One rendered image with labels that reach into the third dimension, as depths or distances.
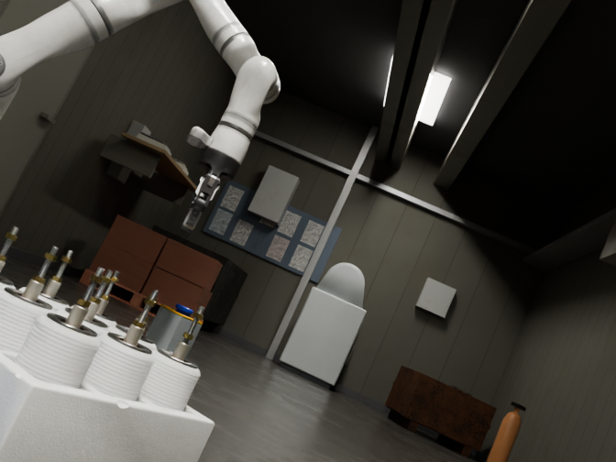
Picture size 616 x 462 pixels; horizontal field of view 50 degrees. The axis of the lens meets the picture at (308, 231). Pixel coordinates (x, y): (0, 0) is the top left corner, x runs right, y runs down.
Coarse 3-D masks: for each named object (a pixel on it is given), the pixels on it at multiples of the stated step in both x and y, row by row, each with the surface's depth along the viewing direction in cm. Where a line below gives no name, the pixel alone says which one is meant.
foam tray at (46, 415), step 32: (0, 352) 91; (0, 384) 85; (32, 384) 82; (0, 416) 83; (32, 416) 83; (64, 416) 87; (96, 416) 92; (128, 416) 96; (160, 416) 102; (192, 416) 109; (0, 448) 81; (32, 448) 84; (64, 448) 89; (96, 448) 93; (128, 448) 98; (160, 448) 104; (192, 448) 110
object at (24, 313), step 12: (0, 300) 96; (12, 300) 96; (0, 312) 95; (12, 312) 95; (24, 312) 96; (36, 312) 97; (48, 312) 99; (0, 324) 95; (12, 324) 95; (24, 324) 96; (0, 336) 95; (12, 336) 95; (24, 336) 96; (0, 348) 95; (12, 348) 95
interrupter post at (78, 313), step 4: (76, 304) 94; (72, 308) 93; (76, 308) 93; (80, 308) 93; (72, 312) 93; (76, 312) 93; (80, 312) 93; (84, 312) 93; (68, 316) 93; (72, 316) 93; (76, 316) 93; (80, 316) 93; (84, 316) 94; (68, 320) 93; (72, 320) 93; (76, 320) 93; (80, 320) 93; (72, 324) 93; (76, 324) 93; (80, 324) 93
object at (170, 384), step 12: (156, 360) 109; (168, 360) 108; (156, 372) 108; (168, 372) 108; (180, 372) 108; (192, 372) 110; (144, 384) 108; (156, 384) 107; (168, 384) 107; (180, 384) 108; (192, 384) 111; (144, 396) 107; (156, 396) 107; (168, 396) 107; (180, 396) 109; (168, 408) 107; (180, 408) 109
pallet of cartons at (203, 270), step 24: (120, 216) 606; (120, 240) 602; (144, 240) 602; (168, 240) 604; (96, 264) 598; (120, 264) 598; (144, 264) 599; (168, 264) 600; (192, 264) 600; (216, 264) 602; (96, 288) 594; (144, 288) 598; (168, 288) 598; (192, 288) 598
